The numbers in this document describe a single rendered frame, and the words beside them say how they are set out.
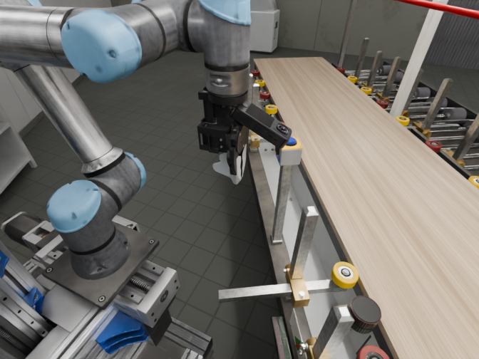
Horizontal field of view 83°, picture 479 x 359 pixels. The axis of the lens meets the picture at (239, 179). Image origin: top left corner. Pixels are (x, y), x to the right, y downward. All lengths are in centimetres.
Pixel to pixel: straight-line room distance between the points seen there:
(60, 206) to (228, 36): 51
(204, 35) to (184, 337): 140
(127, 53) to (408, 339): 92
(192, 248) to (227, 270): 32
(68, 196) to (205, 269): 141
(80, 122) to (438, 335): 108
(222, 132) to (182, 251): 168
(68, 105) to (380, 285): 100
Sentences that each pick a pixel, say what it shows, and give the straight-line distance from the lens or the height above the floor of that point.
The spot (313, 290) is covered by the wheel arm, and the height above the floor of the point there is 84.
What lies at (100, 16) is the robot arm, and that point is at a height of 164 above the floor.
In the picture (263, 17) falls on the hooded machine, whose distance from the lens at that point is 658.
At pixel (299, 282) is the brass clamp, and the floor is 85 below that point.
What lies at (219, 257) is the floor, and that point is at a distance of 205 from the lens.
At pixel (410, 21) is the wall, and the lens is 700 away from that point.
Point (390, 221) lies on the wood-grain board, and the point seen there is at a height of 90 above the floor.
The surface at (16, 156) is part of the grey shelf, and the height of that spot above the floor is 13.
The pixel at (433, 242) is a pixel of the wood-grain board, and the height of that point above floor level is 90.
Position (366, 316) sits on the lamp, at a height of 113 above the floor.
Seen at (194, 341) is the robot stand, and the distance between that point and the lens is 157.
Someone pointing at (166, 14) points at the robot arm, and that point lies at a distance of 46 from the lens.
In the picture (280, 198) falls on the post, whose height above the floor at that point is 98.
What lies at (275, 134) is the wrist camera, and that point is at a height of 145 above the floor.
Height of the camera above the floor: 169
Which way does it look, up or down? 40 degrees down
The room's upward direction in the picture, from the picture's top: straight up
